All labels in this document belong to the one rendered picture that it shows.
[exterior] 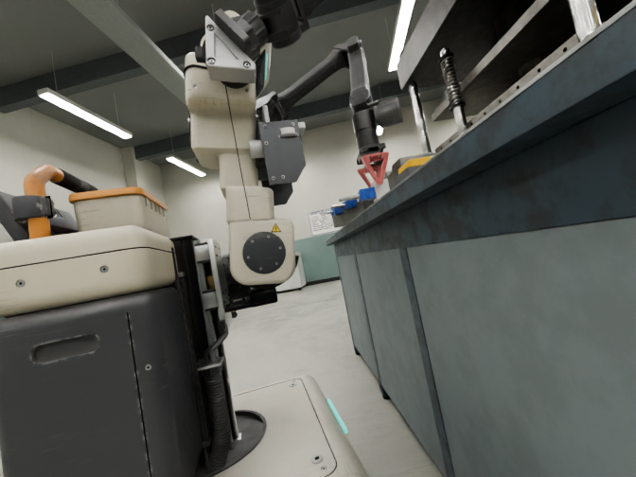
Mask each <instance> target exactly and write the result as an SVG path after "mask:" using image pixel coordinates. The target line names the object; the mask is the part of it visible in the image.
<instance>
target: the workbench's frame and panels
mask: <svg viewBox="0 0 636 477"><path fill-rule="evenodd" d="M326 244H327V246H328V245H333V244H334V250H335V255H336V259H337V264H338V269H339V274H340V278H341V283H342V289H343V294H344V302H345V307H346V312H347V317H348V323H349V327H350V332H351V337H352V342H353V346H354V351H355V353H356V355H361V356H362V357H363V359H364V360H365V362H366V363H367V365H368V366H369V368H370V369H371V371H372V372H373V374H374V375H375V377H376V378H377V380H378V381H379V385H380V391H381V393H382V397H383V398H384V399H391V400H392V401H393V403H394V404H395V405H396V407H397V409H398V410H399V412H400V413H401V415H402V416H403V418H404V419H405V421H406V422H407V424H408V425H409V427H410V428H411V429H412V431H413V432H414V434H415V436H416V437H417V439H418V440H419V442H420V443H421V445H422V446H423V448H424V449H425V451H426V452H427V453H428V454H429V455H430V457H431V458H432V460H433V462H434V463H435V465H436V466H437V468H438V469H439V471H440V472H441V474H442V475H443V476H444V477H636V8H635V9H633V10H632V11H631V12H629V13H628V14H627V15H625V16H624V17H623V18H621V19H620V20H619V21H617V22H616V23H615V24H613V25H612V26H610V27H609V28H608V29H606V30H605V31H604V32H602V33H601V34H600V35H598V36H597V37H596V38H594V39H593V40H592V41H590V42H589V43H588V44H586V45H585V46H584V47H582V48H581V49H580V50H578V51H577V52H576V53H574V54H573V55H572V56H571V57H570V58H569V59H567V60H566V61H565V62H563V63H562V64H560V65H559V66H558V67H556V68H555V69H554V70H552V71H551V72H550V73H548V74H547V75H546V76H544V77H543V78H542V79H540V80H539V81H537V82H536V83H535V84H533V85H532V86H531V87H529V88H528V89H527V90H526V91H524V92H523V93H522V94H520V95H519V96H518V97H516V98H515V99H513V100H512V101H511V102H509V103H508V104H507V105H505V106H504V107H503V108H502V109H501V110H500V111H498V112H497V113H496V114H494V115H493V116H491V117H490V118H489V119H487V120H486V121H485V122H483V123H482V124H481V125H479V126H478V127H477V128H475V129H474V130H473V131H471V132H470V133H469V134H467V135H466V136H465V137H463V138H462V139H461V140H459V141H458V142H457V143H455V144H454V145H453V146H451V147H450V148H449V149H447V150H446V151H444V152H443V153H442V154H440V155H439V156H438V157H436V158H435V159H434V160H432V161H431V162H430V163H429V164H428V165H427V166H425V167H424V168H422V169H421V170H420V171H418V172H417V173H416V174H414V175H413V176H412V177H410V178H409V179H408V180H407V181H405V182H404V183H403V184H401V185H400V186H398V187H397V188H396V189H394V190H393V191H392V192H390V193H389V194H388V195H386V196H385V197H384V198H382V199H381V200H380V201H378V202H377V203H375V204H374V205H373V206H371V207H370V208H369V209H367V210H366V211H365V212H363V213H362V214H361V215H360V216H359V217H358V218H356V219H355V220H353V221H352V222H351V223H349V224H348V225H347V226H346V227H344V228H343V229H342V230H340V231H339V232H338V233H336V234H335V235H334V236H332V237H331V238H329V239H328V240H327V241H326Z"/></svg>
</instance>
